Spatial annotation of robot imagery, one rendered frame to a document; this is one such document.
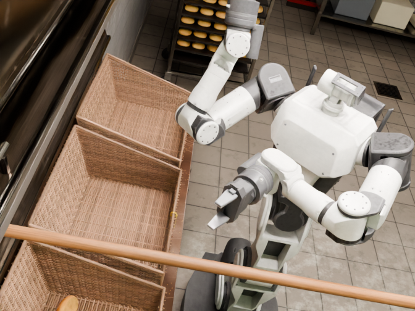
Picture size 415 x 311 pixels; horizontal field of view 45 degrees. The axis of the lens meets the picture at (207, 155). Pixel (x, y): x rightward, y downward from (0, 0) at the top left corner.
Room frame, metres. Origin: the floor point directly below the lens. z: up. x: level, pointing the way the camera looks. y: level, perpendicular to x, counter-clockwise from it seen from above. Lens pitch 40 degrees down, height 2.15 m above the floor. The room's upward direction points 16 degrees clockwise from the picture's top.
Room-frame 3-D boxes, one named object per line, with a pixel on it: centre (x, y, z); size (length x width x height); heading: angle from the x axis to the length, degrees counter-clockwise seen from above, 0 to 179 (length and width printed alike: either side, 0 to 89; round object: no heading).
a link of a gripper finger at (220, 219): (0.87, -0.07, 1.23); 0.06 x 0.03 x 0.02; 152
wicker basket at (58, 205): (1.29, 0.29, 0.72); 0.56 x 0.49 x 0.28; 6
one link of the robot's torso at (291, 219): (1.34, -0.31, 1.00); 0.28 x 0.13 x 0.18; 7
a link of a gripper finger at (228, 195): (0.87, -0.07, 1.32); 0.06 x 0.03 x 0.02; 152
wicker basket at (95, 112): (1.88, 0.36, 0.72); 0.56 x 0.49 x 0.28; 6
